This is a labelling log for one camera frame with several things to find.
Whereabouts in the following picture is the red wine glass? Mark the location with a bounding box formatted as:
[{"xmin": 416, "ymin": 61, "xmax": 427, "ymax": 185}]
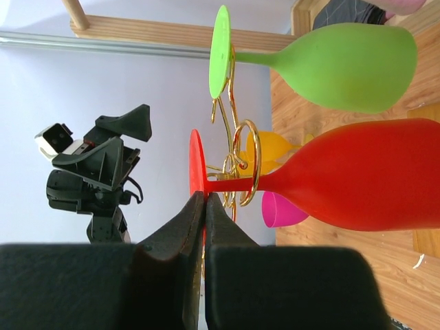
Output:
[{"xmin": 189, "ymin": 118, "xmax": 439, "ymax": 232}]

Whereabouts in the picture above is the green wine glass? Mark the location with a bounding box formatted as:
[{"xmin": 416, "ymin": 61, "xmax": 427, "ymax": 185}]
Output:
[{"xmin": 209, "ymin": 5, "xmax": 418, "ymax": 114}]

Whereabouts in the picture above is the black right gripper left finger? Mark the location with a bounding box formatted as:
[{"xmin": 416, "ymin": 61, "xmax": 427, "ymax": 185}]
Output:
[{"xmin": 1, "ymin": 192, "xmax": 205, "ymax": 329}]

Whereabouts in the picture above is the folded dark grey cloth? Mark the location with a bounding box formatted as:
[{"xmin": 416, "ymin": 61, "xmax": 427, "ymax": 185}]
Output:
[{"xmin": 313, "ymin": 0, "xmax": 386, "ymax": 30}]

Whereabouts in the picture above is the aluminium frame rail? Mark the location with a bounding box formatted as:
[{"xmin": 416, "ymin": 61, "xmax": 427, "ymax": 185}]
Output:
[{"xmin": 1, "ymin": 31, "xmax": 210, "ymax": 59}]

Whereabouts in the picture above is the wooden clothes rack frame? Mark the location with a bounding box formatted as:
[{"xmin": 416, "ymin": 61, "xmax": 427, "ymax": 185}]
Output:
[{"xmin": 63, "ymin": 1, "xmax": 439, "ymax": 53}]

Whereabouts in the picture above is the magenta wine glass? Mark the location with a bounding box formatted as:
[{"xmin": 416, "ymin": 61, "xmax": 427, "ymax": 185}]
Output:
[{"xmin": 261, "ymin": 191, "xmax": 309, "ymax": 228}]

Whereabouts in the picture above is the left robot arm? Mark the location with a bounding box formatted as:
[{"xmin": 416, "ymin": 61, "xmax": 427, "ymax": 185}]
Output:
[{"xmin": 34, "ymin": 104, "xmax": 152, "ymax": 243}]

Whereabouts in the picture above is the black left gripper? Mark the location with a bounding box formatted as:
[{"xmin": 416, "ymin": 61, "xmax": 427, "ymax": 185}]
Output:
[{"xmin": 52, "ymin": 104, "xmax": 152, "ymax": 190}]

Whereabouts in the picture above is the yellow wine glass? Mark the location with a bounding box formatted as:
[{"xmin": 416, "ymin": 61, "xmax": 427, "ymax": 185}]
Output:
[
  {"xmin": 238, "ymin": 131, "xmax": 301, "ymax": 176},
  {"xmin": 239, "ymin": 131, "xmax": 314, "ymax": 165}
]

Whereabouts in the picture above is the pink t-shirt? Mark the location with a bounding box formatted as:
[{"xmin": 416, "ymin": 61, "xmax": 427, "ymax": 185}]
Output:
[{"xmin": 368, "ymin": 0, "xmax": 426, "ymax": 20}]

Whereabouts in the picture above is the yellow wine glass front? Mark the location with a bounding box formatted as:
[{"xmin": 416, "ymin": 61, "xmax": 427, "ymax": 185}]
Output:
[{"xmin": 238, "ymin": 131, "xmax": 301, "ymax": 176}]

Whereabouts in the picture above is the gold wire glass rack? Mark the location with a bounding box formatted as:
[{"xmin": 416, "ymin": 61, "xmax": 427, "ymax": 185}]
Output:
[{"xmin": 199, "ymin": 44, "xmax": 263, "ymax": 276}]

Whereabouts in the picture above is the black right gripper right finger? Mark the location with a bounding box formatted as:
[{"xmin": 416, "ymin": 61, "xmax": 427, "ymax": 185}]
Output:
[{"xmin": 205, "ymin": 193, "xmax": 391, "ymax": 329}]

